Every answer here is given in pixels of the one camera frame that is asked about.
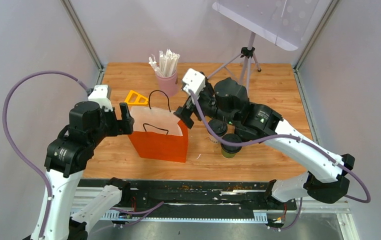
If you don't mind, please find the pink straw holder cup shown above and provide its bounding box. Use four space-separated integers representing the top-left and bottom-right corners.
155 71 179 97

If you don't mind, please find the black cup lid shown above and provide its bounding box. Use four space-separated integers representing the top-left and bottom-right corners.
208 119 228 137
220 133 244 155

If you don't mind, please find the wrapped straws bundle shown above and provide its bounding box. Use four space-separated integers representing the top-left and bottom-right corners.
148 49 181 78

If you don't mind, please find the yellow triangular plastic piece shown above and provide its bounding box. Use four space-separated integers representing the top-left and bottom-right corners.
123 90 149 107

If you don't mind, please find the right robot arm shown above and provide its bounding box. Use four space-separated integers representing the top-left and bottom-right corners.
175 72 355 209

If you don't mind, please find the green paper cup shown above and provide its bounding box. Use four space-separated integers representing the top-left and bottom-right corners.
221 149 237 159

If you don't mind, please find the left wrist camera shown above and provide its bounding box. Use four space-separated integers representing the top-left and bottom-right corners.
87 84 114 112

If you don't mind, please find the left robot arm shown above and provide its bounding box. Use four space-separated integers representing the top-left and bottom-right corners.
26 101 134 240

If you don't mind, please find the white board on tripod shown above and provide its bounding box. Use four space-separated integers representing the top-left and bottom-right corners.
212 0 318 51

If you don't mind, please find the grey tripod stand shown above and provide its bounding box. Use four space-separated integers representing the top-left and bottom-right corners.
206 31 262 92

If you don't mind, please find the white paper cup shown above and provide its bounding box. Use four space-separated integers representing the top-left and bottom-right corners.
208 119 228 144

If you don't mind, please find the orange paper bag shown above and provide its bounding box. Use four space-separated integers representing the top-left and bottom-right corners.
128 90 189 163

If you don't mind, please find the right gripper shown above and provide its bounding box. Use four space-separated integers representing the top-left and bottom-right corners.
174 82 238 128

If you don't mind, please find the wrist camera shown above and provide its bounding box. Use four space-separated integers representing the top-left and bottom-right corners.
87 84 114 112
181 68 206 96

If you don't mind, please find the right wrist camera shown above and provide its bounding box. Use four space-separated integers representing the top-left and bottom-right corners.
181 68 206 96

